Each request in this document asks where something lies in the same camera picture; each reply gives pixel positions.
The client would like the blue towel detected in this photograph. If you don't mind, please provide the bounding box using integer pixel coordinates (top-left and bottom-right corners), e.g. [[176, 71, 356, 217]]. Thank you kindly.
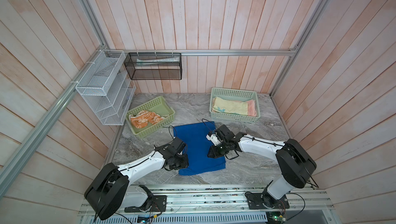
[[174, 121, 226, 176]]

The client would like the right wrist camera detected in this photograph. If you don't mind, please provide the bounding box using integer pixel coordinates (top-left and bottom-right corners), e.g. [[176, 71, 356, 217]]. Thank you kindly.
[[206, 125, 235, 146]]

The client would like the pale yellow teal towel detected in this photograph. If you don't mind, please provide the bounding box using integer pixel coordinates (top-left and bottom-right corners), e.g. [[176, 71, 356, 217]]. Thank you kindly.
[[211, 97, 249, 115]]

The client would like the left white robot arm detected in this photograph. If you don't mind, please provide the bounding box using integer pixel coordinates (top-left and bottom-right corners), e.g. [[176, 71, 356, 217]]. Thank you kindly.
[[84, 138, 188, 220]]

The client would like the light green towel basket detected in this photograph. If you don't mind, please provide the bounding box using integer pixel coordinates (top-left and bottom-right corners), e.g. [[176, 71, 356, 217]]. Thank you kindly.
[[126, 96, 175, 138]]

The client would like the pink towel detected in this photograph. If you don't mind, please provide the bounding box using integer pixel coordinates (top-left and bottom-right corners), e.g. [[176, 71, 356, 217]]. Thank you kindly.
[[246, 99, 257, 117]]

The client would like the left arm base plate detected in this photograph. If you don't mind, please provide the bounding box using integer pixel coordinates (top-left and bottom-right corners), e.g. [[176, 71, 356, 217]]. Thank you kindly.
[[124, 195, 167, 213]]

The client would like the orange patterned towel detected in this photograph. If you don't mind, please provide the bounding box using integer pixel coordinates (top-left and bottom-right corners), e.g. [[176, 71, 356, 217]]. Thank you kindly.
[[128, 110, 165, 129]]

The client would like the white wire mesh shelf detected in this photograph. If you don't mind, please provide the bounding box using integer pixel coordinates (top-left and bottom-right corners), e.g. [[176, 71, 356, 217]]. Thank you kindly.
[[76, 50, 136, 126]]

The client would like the black wire mesh basket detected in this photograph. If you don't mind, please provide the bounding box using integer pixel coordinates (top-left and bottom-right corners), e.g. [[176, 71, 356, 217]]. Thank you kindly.
[[124, 52, 183, 80]]

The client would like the mint green empty basket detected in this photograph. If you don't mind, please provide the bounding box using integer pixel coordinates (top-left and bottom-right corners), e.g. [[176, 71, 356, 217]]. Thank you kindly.
[[209, 88, 260, 123]]

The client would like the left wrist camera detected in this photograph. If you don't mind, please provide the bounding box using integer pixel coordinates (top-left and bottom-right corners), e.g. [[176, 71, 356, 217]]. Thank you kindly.
[[166, 137, 186, 155]]

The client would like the aluminium front rail frame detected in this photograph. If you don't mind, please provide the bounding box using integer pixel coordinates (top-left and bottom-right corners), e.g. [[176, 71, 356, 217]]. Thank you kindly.
[[77, 184, 341, 224]]

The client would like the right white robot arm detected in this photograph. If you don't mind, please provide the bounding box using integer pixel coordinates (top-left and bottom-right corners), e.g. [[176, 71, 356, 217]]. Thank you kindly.
[[206, 131, 317, 202]]

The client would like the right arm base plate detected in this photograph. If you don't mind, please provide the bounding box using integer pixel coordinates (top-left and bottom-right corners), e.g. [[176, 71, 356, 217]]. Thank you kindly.
[[244, 192, 290, 210]]

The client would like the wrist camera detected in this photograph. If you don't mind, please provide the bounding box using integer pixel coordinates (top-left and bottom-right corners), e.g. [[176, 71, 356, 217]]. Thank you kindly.
[[166, 137, 186, 155], [206, 125, 235, 146]]

